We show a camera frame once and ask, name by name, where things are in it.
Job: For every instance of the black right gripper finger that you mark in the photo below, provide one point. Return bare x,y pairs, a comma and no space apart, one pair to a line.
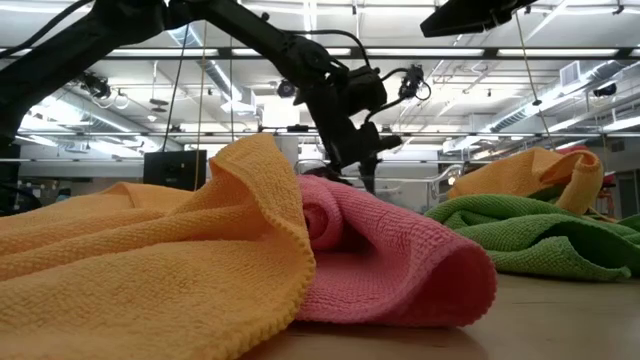
475,15

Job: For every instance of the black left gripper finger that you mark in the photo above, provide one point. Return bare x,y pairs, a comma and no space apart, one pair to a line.
369,175
330,174

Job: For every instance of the orange microfiber towel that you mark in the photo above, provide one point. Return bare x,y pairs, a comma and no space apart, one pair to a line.
150,275
510,175

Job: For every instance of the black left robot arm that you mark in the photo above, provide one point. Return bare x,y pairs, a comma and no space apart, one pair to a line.
75,45

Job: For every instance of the pink microfiber towel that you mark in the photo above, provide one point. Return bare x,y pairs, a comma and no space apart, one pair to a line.
390,260

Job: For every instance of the green microfiber towel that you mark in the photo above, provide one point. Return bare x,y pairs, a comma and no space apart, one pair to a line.
525,235

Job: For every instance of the white ceiling vent unit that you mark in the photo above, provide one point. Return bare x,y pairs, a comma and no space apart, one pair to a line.
572,74

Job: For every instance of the black ceiling dome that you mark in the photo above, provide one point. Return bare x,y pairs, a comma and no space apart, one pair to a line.
605,90

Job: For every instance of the black monitor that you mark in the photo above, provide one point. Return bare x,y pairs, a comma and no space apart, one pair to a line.
175,170

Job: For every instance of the red object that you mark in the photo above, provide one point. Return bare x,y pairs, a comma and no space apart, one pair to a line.
575,148

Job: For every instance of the black overhead frame beam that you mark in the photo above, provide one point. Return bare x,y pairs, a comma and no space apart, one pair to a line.
490,52

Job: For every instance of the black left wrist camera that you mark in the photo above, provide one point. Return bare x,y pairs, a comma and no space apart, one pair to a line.
367,92

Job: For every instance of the silver ceiling air duct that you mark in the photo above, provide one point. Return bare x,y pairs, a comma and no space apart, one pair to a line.
220,80

